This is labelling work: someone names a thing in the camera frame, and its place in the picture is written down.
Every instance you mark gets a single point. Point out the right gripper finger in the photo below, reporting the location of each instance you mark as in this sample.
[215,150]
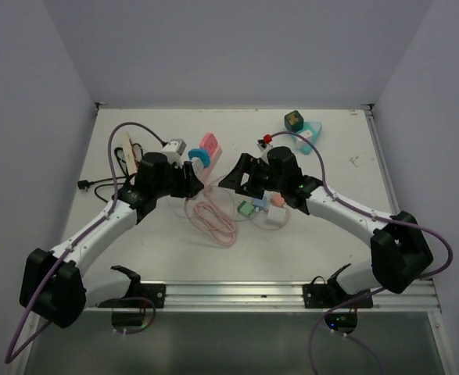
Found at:
[240,178]
[254,188]

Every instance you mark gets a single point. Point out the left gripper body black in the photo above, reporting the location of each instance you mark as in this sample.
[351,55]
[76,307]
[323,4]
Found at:
[172,176]

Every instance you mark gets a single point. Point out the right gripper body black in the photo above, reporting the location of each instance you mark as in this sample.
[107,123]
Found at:
[274,183]

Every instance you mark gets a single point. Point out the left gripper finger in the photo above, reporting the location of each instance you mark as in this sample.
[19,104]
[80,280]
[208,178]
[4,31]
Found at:
[189,173]
[193,188]

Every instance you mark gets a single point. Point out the white adapter plug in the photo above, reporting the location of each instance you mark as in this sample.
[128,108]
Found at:
[198,166]

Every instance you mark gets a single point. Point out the blue charger plug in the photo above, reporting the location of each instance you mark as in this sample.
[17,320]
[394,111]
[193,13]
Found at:
[261,204]

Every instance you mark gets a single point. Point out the green charger plug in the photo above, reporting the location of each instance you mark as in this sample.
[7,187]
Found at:
[246,209]

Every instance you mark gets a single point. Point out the blue adapter plug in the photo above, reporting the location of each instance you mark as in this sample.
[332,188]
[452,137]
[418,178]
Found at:
[200,153]

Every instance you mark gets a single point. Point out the pink charger plug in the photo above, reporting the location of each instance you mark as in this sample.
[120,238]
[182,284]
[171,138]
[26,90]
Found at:
[277,200]

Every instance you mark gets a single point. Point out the white charger plug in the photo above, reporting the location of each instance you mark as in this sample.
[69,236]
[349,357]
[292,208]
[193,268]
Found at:
[276,216]

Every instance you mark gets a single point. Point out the pink power strip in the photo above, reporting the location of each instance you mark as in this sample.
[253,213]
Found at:
[204,174]

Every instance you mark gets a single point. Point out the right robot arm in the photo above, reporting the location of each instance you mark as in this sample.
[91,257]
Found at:
[399,253]

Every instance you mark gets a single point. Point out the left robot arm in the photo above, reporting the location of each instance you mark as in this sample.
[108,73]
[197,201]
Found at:
[54,285]

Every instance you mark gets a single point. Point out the pink adapter plug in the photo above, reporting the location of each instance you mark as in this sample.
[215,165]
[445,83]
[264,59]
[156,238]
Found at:
[209,143]

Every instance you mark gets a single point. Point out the dark green cube socket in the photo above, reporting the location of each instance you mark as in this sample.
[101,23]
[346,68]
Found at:
[294,121]

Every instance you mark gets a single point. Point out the teal triangular power strip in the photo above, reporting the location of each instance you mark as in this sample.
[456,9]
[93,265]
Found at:
[316,128]

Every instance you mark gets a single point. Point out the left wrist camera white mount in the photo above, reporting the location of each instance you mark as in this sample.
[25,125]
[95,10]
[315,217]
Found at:
[174,150]

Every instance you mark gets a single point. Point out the aluminium front rail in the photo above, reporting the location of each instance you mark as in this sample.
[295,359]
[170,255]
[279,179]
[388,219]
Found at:
[277,296]

